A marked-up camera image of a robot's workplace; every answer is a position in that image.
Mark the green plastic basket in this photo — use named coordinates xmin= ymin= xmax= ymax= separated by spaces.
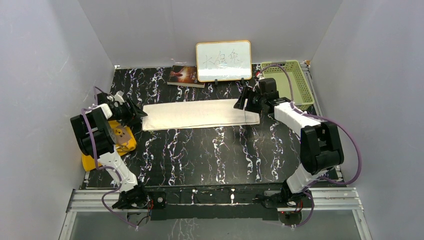
xmin=260 ymin=60 xmax=315 ymax=111

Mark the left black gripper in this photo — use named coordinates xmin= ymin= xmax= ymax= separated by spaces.
xmin=108 ymin=99 xmax=148 ymax=127

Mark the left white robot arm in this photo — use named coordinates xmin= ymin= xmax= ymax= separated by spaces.
xmin=70 ymin=92 xmax=150 ymax=209

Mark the white towel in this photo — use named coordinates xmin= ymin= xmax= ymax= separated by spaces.
xmin=142 ymin=99 xmax=260 ymax=131

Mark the small whiteboard orange frame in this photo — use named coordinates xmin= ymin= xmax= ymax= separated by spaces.
xmin=195 ymin=40 xmax=253 ymax=83

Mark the yellow bear towel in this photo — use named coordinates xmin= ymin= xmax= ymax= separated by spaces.
xmin=81 ymin=120 xmax=137 ymax=172

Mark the black base frame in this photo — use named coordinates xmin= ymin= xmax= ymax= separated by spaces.
xmin=146 ymin=183 xmax=310 ymax=222

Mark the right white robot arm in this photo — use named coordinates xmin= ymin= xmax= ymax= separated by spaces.
xmin=234 ymin=78 xmax=344 ymax=207

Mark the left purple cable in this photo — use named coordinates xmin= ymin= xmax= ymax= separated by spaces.
xmin=81 ymin=86 xmax=140 ymax=231

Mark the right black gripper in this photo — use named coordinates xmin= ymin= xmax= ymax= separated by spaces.
xmin=234 ymin=86 xmax=266 ymax=114

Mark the dark paperback book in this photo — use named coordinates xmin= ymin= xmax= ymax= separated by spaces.
xmin=166 ymin=65 xmax=205 ymax=88

